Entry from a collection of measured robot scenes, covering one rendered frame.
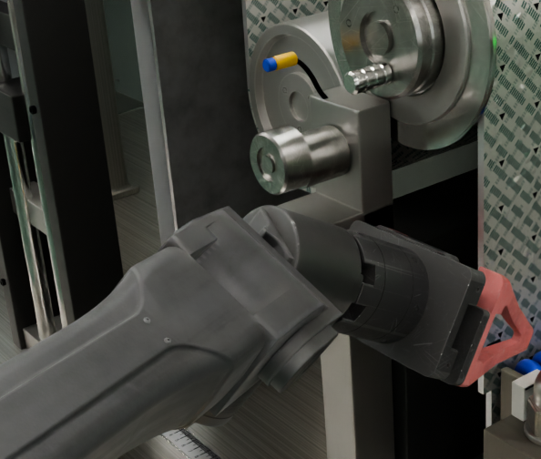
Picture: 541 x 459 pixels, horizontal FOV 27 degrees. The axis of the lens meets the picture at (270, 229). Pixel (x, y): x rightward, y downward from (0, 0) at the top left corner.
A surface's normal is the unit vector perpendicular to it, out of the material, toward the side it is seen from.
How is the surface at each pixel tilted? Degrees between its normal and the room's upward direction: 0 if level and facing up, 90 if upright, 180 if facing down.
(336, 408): 90
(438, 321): 59
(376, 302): 92
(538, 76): 90
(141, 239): 0
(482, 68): 90
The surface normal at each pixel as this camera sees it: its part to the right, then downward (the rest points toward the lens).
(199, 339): 0.50, -0.68
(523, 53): 0.58, 0.30
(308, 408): -0.07, -0.91
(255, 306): 0.04, -0.29
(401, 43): -0.81, 0.29
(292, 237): -0.72, -0.22
